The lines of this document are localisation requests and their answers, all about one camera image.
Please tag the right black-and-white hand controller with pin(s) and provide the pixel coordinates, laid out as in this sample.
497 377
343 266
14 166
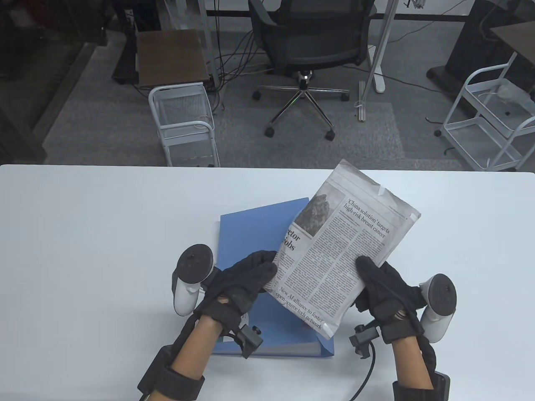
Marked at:
436 309

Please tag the person's left hand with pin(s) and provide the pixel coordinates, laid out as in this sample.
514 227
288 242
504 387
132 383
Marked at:
238 284

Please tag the black-and-white hand controller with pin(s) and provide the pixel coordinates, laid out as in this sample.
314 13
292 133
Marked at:
436 309
192 271

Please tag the person's left forearm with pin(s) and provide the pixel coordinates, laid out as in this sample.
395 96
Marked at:
196 355

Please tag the person's right hand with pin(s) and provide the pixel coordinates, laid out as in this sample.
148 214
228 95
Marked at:
384 288

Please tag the black-and-white newspaper material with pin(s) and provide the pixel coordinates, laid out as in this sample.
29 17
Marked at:
342 250

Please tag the white desk leg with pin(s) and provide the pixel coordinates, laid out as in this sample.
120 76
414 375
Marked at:
207 33
382 41

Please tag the dark wooden desk top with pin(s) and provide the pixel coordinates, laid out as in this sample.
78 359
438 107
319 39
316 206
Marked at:
518 37

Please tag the left black-and-white hand controller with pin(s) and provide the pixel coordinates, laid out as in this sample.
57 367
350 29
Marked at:
192 271

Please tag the black desk base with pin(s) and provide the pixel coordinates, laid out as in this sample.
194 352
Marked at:
468 50

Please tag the clear plastic bag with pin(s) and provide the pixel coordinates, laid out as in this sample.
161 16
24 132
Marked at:
512 92

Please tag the brown wooden side table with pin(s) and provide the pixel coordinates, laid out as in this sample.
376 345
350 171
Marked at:
171 56

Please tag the black office chair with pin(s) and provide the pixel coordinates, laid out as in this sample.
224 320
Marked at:
309 41

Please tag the black rolling stand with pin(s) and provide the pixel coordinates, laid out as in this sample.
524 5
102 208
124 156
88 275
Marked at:
125 50

